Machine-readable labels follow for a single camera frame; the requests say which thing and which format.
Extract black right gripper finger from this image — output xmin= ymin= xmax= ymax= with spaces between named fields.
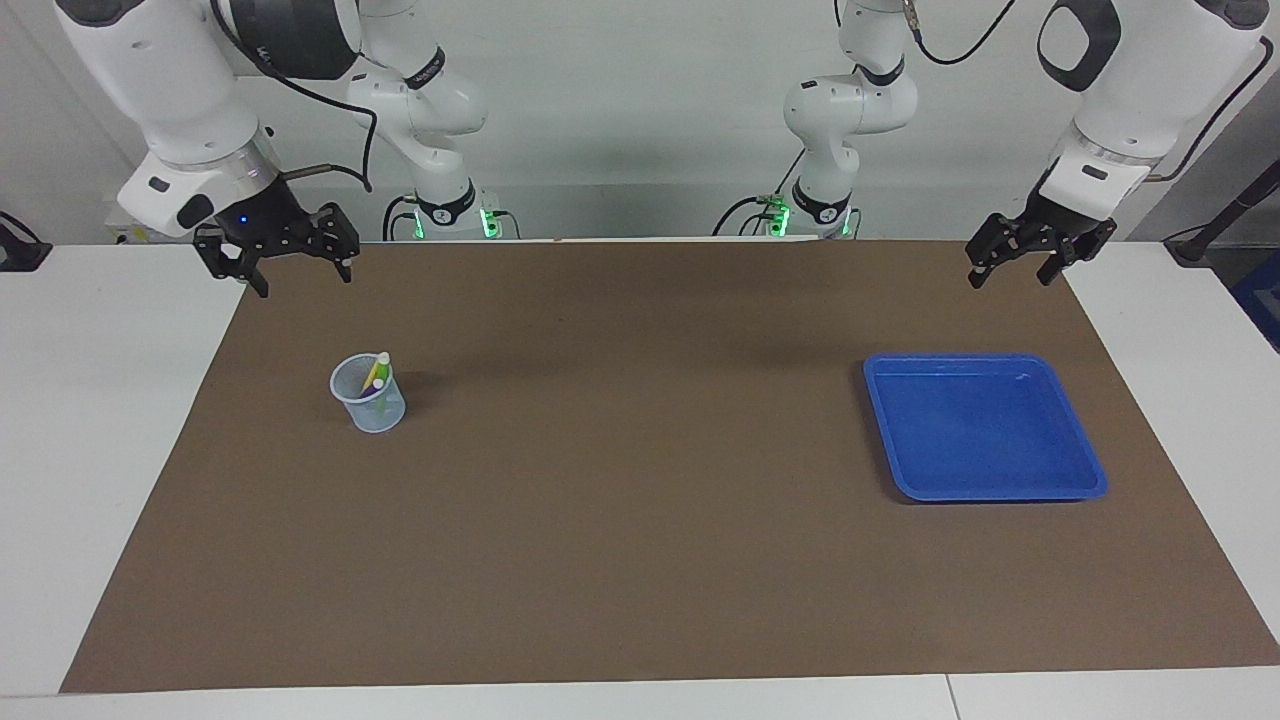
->
xmin=305 ymin=203 xmax=361 ymax=284
xmin=193 ymin=226 xmax=271 ymax=299

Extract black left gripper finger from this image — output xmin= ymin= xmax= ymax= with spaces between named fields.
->
xmin=1035 ymin=220 xmax=1118 ymax=287
xmin=965 ymin=213 xmax=1031 ymax=291

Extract blue plastic tray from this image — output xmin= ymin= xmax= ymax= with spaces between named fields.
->
xmin=863 ymin=352 xmax=1109 ymax=503

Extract white power strip box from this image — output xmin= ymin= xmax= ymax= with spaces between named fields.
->
xmin=105 ymin=196 xmax=151 ymax=247

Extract black stand pole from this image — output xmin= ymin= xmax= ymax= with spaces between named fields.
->
xmin=1163 ymin=160 xmax=1280 ymax=267

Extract pale blue mesh pen cup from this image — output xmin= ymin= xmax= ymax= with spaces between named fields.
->
xmin=330 ymin=353 xmax=407 ymax=434

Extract blue crate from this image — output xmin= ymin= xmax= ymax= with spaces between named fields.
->
xmin=1232 ymin=250 xmax=1280 ymax=353

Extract brown table mat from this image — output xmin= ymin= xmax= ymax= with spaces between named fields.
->
xmin=60 ymin=240 xmax=1280 ymax=694

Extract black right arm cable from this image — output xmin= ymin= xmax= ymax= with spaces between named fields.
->
xmin=205 ymin=0 xmax=377 ymax=193

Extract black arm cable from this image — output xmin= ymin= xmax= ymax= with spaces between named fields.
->
xmin=905 ymin=0 xmax=1280 ymax=184
xmin=205 ymin=0 xmax=377 ymax=193

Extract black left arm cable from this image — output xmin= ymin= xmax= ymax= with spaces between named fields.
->
xmin=905 ymin=0 xmax=1280 ymax=184

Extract black clamp mount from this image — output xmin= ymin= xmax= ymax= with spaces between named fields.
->
xmin=0 ymin=212 xmax=53 ymax=273

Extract black left base cable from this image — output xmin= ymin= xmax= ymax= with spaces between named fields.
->
xmin=712 ymin=150 xmax=806 ymax=238

